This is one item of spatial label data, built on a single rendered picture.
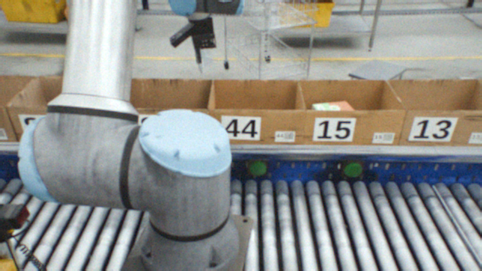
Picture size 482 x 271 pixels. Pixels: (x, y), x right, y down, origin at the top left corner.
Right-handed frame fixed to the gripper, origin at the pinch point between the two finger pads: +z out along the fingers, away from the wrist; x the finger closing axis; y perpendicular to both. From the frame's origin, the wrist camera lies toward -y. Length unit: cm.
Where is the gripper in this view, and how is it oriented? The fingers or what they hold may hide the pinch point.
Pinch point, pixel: (199, 67)
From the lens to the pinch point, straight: 165.2
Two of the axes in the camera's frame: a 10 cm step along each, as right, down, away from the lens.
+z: 0.6, 7.7, 6.4
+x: -2.3, -6.1, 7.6
